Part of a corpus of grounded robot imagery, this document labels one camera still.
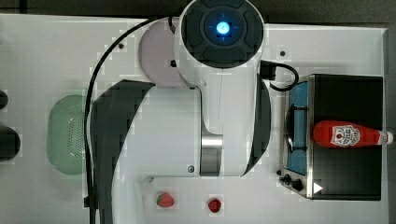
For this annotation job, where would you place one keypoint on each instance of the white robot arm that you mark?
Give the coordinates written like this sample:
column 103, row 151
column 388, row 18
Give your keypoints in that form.
column 216, row 123

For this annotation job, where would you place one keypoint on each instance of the black toaster oven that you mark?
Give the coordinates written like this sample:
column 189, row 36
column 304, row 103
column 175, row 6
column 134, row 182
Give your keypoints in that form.
column 322, row 173

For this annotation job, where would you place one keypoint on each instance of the red plush ketchup bottle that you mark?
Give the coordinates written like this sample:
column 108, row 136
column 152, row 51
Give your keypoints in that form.
column 344, row 134

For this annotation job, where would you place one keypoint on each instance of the lilac round plate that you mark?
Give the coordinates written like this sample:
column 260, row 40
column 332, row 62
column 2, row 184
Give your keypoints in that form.
column 156, row 55

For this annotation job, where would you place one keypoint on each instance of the small black pot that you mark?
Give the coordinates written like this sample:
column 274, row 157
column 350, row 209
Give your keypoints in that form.
column 3, row 99

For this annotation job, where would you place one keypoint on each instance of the red plush strawberry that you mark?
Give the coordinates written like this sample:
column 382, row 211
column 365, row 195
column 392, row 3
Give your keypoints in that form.
column 165, row 200

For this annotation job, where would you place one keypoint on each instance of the green perforated colander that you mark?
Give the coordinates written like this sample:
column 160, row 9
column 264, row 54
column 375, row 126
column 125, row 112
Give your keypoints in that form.
column 65, row 142

